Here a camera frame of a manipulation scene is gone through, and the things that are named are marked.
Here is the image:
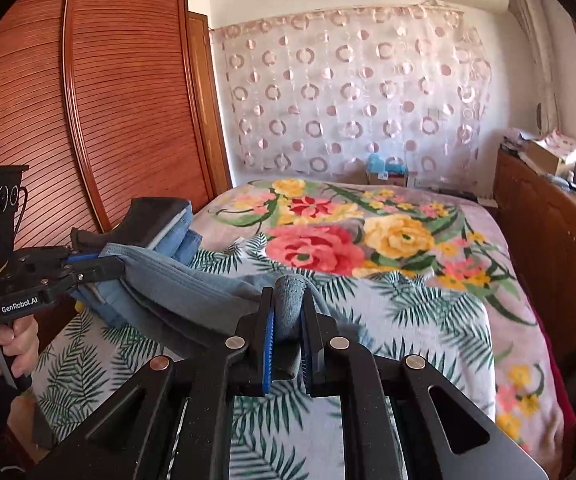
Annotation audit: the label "person's left hand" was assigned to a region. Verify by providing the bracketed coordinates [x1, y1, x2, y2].
[0, 316, 41, 379]

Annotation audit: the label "leaf print bed sheet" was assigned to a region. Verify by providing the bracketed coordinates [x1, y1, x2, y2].
[32, 240, 495, 480]

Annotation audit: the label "cardboard box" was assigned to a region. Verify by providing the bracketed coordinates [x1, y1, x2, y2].
[524, 138, 576, 177]

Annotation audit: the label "black folded pants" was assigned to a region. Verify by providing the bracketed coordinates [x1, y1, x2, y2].
[71, 197, 191, 252]

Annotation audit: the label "floral blanket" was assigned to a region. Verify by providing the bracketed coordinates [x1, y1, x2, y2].
[193, 177, 571, 458]

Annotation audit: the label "wooden sideboard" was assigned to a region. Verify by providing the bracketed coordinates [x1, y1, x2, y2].
[493, 147, 576, 366]

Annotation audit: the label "stack of folded clothes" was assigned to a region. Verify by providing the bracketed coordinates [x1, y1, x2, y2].
[75, 219, 201, 329]

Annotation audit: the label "grey folded pants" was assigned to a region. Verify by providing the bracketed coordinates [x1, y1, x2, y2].
[147, 207, 193, 252]

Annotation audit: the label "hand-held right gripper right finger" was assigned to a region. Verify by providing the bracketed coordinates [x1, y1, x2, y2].
[302, 291, 550, 480]

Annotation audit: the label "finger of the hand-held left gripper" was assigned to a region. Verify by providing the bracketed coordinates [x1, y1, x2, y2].
[75, 258, 126, 286]
[65, 253, 107, 272]

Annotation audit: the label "white wrapped pipes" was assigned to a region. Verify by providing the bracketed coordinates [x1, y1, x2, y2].
[504, 0, 562, 135]

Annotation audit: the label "wooden slatted wardrobe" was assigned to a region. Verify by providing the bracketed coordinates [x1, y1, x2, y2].
[0, 0, 233, 346]

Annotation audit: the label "grey-blue pants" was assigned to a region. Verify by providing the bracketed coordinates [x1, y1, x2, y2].
[95, 242, 321, 382]

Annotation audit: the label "sheer circle pattern curtain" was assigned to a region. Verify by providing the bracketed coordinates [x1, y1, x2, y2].
[210, 3, 494, 189]

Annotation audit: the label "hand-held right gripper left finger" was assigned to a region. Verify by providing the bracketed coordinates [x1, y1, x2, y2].
[28, 287, 275, 480]

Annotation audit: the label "pink patterned bag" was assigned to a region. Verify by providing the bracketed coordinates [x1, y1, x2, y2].
[542, 128, 576, 159]

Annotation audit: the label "dark red blanket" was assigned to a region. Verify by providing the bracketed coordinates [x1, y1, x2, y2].
[537, 307, 576, 443]

